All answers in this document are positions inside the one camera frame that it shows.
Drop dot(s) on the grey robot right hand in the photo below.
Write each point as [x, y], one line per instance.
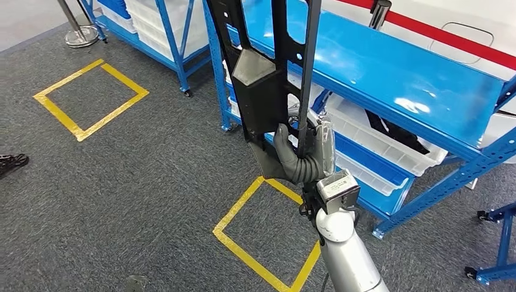
[284, 149]

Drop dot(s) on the long black plastic part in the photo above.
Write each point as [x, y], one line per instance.
[258, 100]
[399, 135]

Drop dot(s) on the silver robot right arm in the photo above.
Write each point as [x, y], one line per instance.
[346, 258]

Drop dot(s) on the chrome stanchion with round base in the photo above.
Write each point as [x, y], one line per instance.
[82, 36]

